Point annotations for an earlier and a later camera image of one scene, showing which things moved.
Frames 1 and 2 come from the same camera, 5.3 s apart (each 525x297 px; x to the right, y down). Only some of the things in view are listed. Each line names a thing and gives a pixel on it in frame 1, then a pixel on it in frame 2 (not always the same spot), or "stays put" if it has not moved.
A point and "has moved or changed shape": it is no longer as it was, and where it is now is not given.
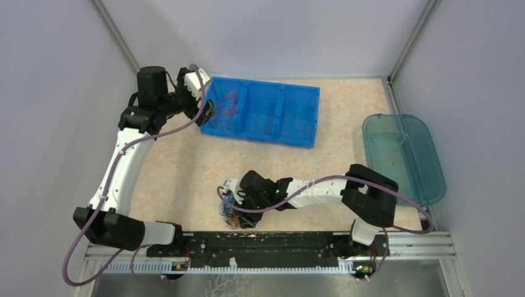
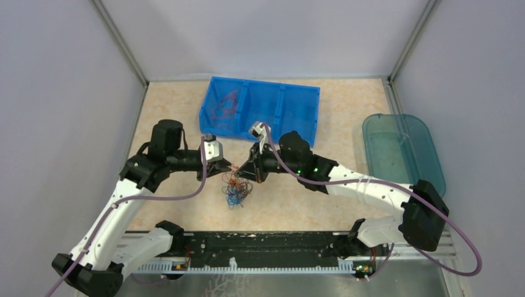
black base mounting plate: (268, 249) stays put
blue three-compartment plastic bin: (282, 114) stays put
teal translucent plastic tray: (400, 148) stays put
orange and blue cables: (231, 216) has moved or changed shape
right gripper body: (254, 203) to (267, 161)
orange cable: (228, 105) stays put
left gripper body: (188, 103) to (209, 167)
